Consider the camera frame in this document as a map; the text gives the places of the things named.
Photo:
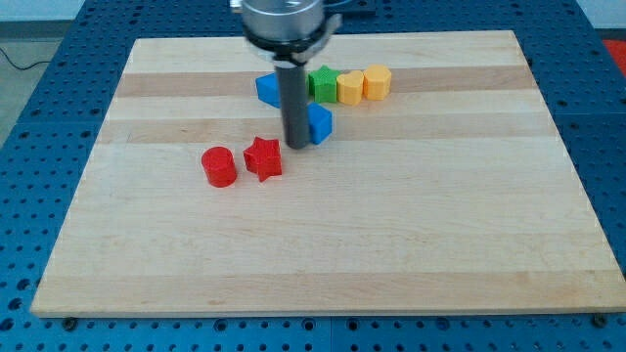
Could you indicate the red cylinder block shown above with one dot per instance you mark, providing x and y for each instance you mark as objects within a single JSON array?
[{"x": 219, "y": 167}]

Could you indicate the yellow hexagon block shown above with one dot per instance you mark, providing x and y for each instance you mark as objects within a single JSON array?
[{"x": 377, "y": 81}]

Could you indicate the blue block behind rod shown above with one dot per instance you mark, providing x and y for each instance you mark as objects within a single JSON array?
[{"x": 267, "y": 90}]

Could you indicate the red object at right edge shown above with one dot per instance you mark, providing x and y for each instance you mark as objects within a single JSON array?
[{"x": 617, "y": 50}]

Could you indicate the green star block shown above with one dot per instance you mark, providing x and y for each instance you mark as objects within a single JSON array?
[{"x": 322, "y": 84}]

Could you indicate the yellow heart block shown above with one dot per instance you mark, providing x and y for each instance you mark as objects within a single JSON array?
[{"x": 349, "y": 87}]

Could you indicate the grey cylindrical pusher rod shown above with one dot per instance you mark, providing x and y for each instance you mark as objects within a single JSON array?
[{"x": 293, "y": 97}]

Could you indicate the red star block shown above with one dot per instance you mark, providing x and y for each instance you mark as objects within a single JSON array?
[{"x": 263, "y": 158}]

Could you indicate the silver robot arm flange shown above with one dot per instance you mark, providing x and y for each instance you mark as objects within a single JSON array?
[{"x": 286, "y": 33}]

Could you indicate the wooden board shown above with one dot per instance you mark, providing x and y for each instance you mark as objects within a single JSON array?
[{"x": 454, "y": 195}]

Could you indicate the blue cube block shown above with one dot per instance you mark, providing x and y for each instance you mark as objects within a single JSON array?
[{"x": 320, "y": 123}]

